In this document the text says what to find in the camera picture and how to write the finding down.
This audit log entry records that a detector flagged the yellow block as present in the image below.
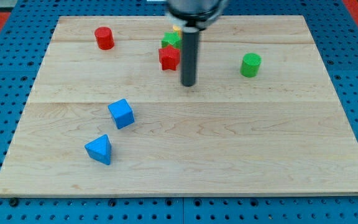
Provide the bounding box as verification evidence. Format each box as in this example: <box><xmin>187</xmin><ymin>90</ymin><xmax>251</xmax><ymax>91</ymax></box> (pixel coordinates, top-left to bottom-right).
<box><xmin>172</xmin><ymin>25</ymin><xmax>182</xmax><ymax>38</ymax></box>

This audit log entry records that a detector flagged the green cylinder block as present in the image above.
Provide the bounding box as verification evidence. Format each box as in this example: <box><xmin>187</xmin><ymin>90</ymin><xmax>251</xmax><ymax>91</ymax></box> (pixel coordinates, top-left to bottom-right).
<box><xmin>240</xmin><ymin>53</ymin><xmax>262</xmax><ymax>78</ymax></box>

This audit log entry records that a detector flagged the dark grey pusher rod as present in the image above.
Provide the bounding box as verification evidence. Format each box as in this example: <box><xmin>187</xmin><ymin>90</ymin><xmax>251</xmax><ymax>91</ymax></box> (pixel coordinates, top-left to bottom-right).
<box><xmin>180</xmin><ymin>27</ymin><xmax>200</xmax><ymax>86</ymax></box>

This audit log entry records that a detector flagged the red star block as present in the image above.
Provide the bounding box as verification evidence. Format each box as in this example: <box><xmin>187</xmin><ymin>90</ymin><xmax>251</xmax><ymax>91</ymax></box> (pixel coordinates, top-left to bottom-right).
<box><xmin>158</xmin><ymin>45</ymin><xmax>180</xmax><ymax>70</ymax></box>

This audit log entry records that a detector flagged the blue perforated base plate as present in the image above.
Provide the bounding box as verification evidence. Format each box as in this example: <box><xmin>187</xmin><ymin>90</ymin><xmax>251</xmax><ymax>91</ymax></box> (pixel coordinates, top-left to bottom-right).
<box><xmin>0</xmin><ymin>1</ymin><xmax>358</xmax><ymax>223</ymax></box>

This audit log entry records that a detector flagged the blue cube block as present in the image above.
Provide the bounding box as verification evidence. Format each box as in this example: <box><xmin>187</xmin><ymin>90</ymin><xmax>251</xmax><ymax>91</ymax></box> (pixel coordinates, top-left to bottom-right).
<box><xmin>108</xmin><ymin>99</ymin><xmax>134</xmax><ymax>129</ymax></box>

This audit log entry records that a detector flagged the green star block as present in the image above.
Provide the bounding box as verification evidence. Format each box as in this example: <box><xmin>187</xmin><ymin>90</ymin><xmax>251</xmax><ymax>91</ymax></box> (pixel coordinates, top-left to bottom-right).
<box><xmin>161</xmin><ymin>32</ymin><xmax>181</xmax><ymax>49</ymax></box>

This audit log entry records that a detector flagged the blue triangle block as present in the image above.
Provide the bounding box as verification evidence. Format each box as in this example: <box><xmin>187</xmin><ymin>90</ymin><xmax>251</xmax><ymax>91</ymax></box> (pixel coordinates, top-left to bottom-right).
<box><xmin>85</xmin><ymin>134</ymin><xmax>111</xmax><ymax>165</ymax></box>

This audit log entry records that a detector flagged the light wooden board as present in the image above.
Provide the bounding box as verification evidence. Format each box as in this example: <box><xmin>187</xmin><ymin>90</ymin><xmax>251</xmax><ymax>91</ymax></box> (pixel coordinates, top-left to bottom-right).
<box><xmin>0</xmin><ymin>16</ymin><xmax>358</xmax><ymax>198</ymax></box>

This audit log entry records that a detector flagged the red cylinder block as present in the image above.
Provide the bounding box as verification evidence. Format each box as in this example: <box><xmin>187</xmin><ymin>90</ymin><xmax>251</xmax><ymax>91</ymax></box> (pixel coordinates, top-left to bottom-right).
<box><xmin>94</xmin><ymin>27</ymin><xmax>114</xmax><ymax>50</ymax></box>

